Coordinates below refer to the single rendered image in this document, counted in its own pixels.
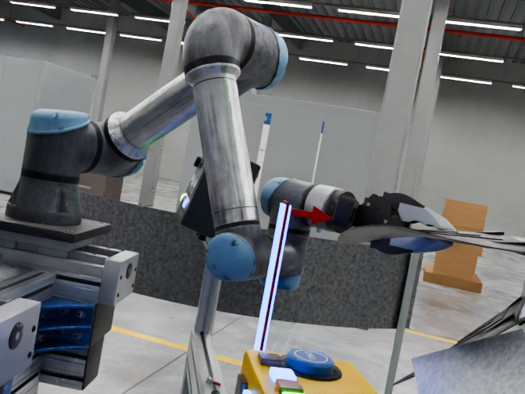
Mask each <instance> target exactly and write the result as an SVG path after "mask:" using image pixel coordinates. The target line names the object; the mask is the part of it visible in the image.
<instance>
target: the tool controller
mask: <svg viewBox="0 0 525 394"><path fill-rule="evenodd" d="M193 165H194V167H197V168H196V171H195V173H194V175H193V177H192V179H191V182H192V181H193V179H194V176H195V174H196V172H197V171H198V173H197V176H196V178H195V180H194V182H193V184H192V186H191V189H190V191H189V190H188V189H189V187H190V185H191V182H190V184H189V185H188V187H187V190H186V192H185V193H187V196H188V197H189V199H190V200H189V203H188V205H187V207H186V209H185V210H184V208H183V205H182V203H181V202H180V205H179V207H178V209H177V214H178V217H179V221H180V224H181V225H182V226H184V227H186V228H189V229H191V230H193V231H196V232H197V233H196V235H198V239H200V240H202V241H205V238H206V237H208V238H214V237H215V236H216V234H215V229H214V224H213V215H212V210H211V204H210V199H209V190H208V184H207V179H206V173H205V164H204V159H203V155H202V157H200V156H197V157H196V159H195V162H194V164H193ZM250 165H251V170H252V178H253V183H255V181H256V178H258V176H259V171H260V169H261V166H260V165H259V164H257V163H253V162H252V161H250Z"/></svg>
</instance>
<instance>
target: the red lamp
mask: <svg viewBox="0 0 525 394"><path fill-rule="evenodd" d="M275 386H276V388H277V391H278V392H279V394H282V393H283V392H293V393H301V394H303V393H304V389H303V388H302V386H301V385H300V383H299V381H292V380H285V379H279V378H278V379H276V381H275Z"/></svg>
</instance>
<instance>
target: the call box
mask: <svg viewBox="0 0 525 394"><path fill-rule="evenodd" d="M259 352H262V353H273V352H267V351H260V350H254V349H249V350H246V352H245V354H244V358H243V362H242V367H241V374H244V375H245V377H246V380H247V383H248V390H250V391H251V393H252V394H279V392H278V391H277V388H276V386H275V382H274V381H273V380H272V378H271V376H270V368H271V367H268V366H262V365H261V364H260V362H259V360H258V357H257V356H258V353H259ZM274 354H278V355H279V356H280V358H281V359H282V362H283V363H282V366H281V367H280V368H286V369H292V368H290V367H289V366H287V365H286V364H285V361H286V357H287V354H285V353H274ZM333 361H334V371H333V374H332V375H327V376H318V375H311V374H305V373H302V372H299V371H296V370H294V369H292V371H293V372H294V374H295V377H296V381H299V383H300V385H301V386H302V388H303V389H304V393H303V394H379V393H378V392H377V391H376V390H375V388H374V387H373V386H372V385H371V384H370V383H369V382H368V381H367V380H366V379H365V378H364V377H363V375H362V374H361V373H360V372H359V371H358V370H357V368H356V367H355V366H354V365H353V364H352V363H350V362H348V361H342V360H333Z"/></svg>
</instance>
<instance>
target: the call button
mask: <svg viewBox="0 0 525 394"><path fill-rule="evenodd" d="M290 349H291V351H289V352H288V353H287V357H286V361H285V364H286V365H287V366H289V367H290V368H292V369H294V370H296V371H299V372H302V373H305V374H311V375H318V376H328V375H332V374H333V371H334V361H333V360H332V359H331V358H330V357H329V356H327V355H326V354H325V353H324V352H318V351H314V350H310V349H294V348H290Z"/></svg>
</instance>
